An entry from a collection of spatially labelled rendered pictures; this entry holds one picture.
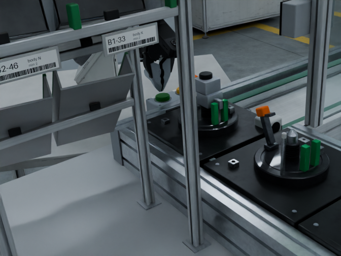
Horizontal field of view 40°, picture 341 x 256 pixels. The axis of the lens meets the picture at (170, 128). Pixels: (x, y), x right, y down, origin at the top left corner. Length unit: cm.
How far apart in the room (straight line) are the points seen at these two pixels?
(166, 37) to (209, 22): 411
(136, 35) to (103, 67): 83
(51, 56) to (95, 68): 89
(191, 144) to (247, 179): 16
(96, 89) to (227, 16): 460
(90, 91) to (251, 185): 34
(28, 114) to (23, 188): 41
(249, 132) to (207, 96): 12
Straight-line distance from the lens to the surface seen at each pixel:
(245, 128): 107
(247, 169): 92
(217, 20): 531
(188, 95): 74
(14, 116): 78
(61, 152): 129
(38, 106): 77
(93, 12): 69
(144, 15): 67
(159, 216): 99
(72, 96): 81
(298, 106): 131
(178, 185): 96
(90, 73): 150
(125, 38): 65
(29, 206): 110
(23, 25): 65
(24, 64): 60
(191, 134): 77
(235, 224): 85
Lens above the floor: 146
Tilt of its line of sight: 27 degrees down
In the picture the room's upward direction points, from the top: 5 degrees counter-clockwise
